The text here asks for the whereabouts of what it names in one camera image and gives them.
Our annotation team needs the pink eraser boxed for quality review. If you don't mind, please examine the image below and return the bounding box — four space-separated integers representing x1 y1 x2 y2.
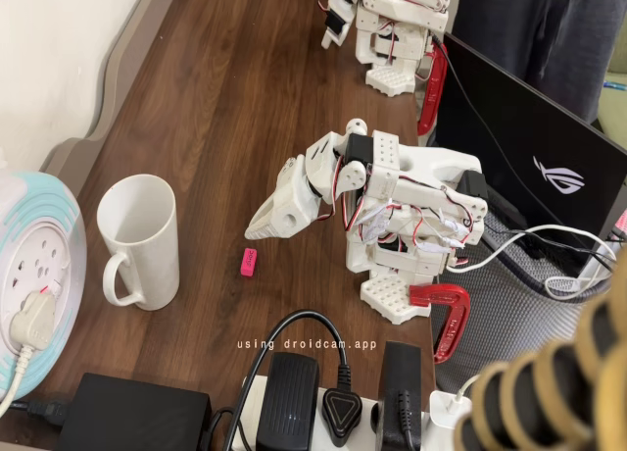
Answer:
239 247 258 278

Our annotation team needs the red C-clamp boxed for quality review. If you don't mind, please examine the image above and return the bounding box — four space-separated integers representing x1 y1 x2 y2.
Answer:
415 42 450 139
409 282 472 365

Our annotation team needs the white ceramic mug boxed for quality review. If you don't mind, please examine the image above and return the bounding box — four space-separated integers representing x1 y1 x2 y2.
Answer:
95 174 181 312

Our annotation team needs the wide black power adapter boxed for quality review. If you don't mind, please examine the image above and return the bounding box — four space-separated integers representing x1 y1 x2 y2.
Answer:
255 351 321 451

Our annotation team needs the black ROG laptop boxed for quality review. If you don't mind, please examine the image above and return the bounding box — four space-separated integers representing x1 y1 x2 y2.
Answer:
424 31 627 280

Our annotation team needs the black triangular plug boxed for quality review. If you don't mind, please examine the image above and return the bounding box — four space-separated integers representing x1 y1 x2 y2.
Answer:
320 365 363 449

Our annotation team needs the person in dark trousers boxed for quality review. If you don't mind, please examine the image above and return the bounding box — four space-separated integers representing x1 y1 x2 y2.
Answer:
449 0 627 125

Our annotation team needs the white power strip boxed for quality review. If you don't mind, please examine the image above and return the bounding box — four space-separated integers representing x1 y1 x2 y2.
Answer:
229 375 474 451

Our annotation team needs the narrow black power adapter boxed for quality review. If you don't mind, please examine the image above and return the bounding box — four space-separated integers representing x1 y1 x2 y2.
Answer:
378 340 424 451

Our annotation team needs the white USB charger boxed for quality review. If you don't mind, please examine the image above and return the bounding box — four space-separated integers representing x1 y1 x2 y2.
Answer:
429 389 475 451

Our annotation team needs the flat black power brick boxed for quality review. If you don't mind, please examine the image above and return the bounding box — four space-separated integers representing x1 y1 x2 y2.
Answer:
55 372 214 451

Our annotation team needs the white plug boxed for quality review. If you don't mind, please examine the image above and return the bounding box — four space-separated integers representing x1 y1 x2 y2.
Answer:
9 290 58 355

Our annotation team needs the gold black gooseneck holder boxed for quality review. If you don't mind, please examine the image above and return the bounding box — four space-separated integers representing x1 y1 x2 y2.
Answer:
453 269 627 451

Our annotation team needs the thick black looping cable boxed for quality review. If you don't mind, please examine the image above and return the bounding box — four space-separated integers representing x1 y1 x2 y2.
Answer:
241 309 355 408

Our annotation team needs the long white cable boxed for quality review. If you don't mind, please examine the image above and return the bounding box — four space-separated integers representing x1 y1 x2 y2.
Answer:
444 224 619 276

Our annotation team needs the black power brick cable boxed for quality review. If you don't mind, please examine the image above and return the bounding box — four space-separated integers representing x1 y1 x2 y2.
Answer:
0 398 70 421

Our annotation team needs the white plug cable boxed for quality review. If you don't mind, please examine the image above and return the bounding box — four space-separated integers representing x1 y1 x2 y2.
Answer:
0 345 34 417

